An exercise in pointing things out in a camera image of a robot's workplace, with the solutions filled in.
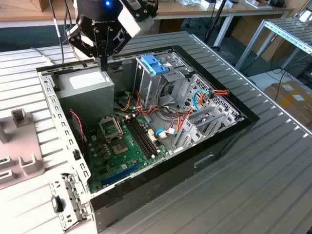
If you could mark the metal disk bay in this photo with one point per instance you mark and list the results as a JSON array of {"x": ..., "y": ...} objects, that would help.
[{"x": 192, "y": 131}]

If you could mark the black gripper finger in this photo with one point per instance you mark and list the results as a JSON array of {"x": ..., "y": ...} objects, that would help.
[
  {"x": 78, "y": 42},
  {"x": 120, "y": 41}
]

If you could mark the CPU socket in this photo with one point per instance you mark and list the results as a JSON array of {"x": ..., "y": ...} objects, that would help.
[{"x": 119, "y": 148}]

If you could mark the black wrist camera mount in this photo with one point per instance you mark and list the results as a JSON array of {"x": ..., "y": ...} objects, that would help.
[{"x": 146, "y": 9}]

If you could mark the black RAM slot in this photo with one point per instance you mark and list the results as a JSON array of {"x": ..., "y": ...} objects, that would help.
[
  {"x": 139, "y": 137},
  {"x": 145, "y": 135}
]

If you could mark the black tripod stand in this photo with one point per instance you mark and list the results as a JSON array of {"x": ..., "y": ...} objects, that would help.
[{"x": 214, "y": 24}]

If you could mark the blue expansion slot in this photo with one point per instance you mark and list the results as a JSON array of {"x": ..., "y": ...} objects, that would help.
[{"x": 120, "y": 174}]

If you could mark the grey parts rack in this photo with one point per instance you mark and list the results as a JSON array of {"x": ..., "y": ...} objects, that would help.
[{"x": 22, "y": 141}]

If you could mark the blue plastic bay latch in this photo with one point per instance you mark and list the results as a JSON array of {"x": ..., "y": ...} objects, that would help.
[{"x": 152, "y": 64}]

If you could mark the cardboard box with labels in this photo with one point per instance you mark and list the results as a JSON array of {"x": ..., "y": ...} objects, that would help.
[{"x": 287, "y": 102}]

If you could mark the metal drive cage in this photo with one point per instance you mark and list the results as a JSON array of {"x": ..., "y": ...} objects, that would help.
[{"x": 151, "y": 85}]

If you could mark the grey power supply unit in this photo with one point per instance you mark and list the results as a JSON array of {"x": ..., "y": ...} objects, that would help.
[{"x": 85, "y": 97}]

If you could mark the wooden top desk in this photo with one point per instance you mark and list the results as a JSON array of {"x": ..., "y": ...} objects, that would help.
[
  {"x": 24, "y": 14},
  {"x": 195, "y": 9}
]

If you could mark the small cardboard box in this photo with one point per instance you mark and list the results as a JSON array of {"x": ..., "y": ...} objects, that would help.
[{"x": 45, "y": 5}]

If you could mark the green motherboard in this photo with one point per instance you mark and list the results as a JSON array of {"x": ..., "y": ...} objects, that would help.
[{"x": 136, "y": 156}]

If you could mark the open black PC case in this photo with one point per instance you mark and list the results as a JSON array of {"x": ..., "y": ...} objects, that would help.
[{"x": 158, "y": 187}]

